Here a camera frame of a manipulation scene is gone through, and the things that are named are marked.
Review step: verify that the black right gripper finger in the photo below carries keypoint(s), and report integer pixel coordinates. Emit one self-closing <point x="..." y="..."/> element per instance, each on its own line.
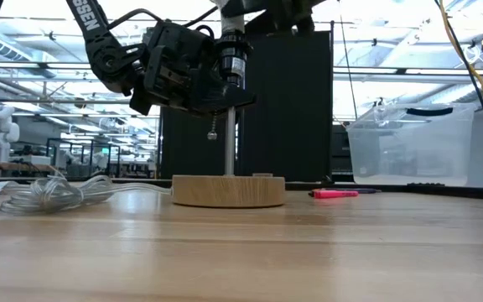
<point x="241" y="7"/>

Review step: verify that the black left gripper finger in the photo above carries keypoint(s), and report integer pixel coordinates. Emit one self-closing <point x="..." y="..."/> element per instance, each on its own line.
<point x="220" y="100"/>

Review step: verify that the white lightbulb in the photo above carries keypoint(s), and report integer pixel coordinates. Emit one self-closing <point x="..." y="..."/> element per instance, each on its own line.
<point x="232" y="25"/>

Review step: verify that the wooden base lamp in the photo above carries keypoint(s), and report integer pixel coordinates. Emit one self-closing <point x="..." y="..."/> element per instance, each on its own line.
<point x="229" y="191"/>

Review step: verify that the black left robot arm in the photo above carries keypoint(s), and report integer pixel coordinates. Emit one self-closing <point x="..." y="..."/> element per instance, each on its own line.
<point x="103" y="54"/>

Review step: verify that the black partition panel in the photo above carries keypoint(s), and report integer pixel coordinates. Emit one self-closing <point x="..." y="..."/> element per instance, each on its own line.
<point x="300" y="105"/>

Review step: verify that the pink highlighter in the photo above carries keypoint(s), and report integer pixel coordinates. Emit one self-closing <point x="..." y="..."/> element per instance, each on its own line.
<point x="333" y="194"/>

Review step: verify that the clear plastic storage bin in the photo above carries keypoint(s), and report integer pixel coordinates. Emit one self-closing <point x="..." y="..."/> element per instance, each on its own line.
<point x="409" y="147"/>

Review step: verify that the black aluminium table frame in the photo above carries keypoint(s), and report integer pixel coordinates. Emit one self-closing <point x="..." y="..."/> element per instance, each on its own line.
<point x="434" y="191"/>

